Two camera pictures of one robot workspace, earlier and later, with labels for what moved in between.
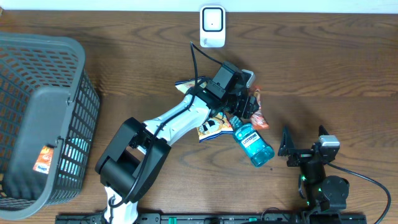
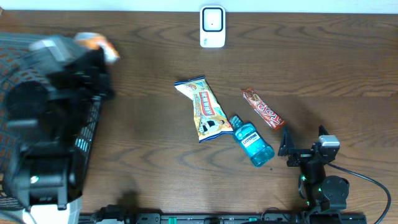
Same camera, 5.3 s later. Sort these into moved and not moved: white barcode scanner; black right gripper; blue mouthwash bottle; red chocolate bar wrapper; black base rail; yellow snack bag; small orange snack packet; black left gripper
Moved: red chocolate bar wrapper; black left gripper; small orange snack packet
Not moved: black base rail; yellow snack bag; white barcode scanner; blue mouthwash bottle; black right gripper
